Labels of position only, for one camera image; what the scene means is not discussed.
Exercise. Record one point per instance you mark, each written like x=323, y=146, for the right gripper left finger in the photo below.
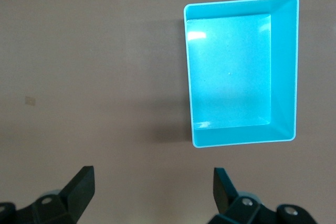
x=76, y=195

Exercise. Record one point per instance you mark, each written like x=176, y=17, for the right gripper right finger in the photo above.
x=225, y=195

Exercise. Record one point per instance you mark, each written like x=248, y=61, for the turquoise blue plastic box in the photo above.
x=231, y=72

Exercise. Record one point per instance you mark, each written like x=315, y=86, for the small tan tape patch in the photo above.
x=30, y=101

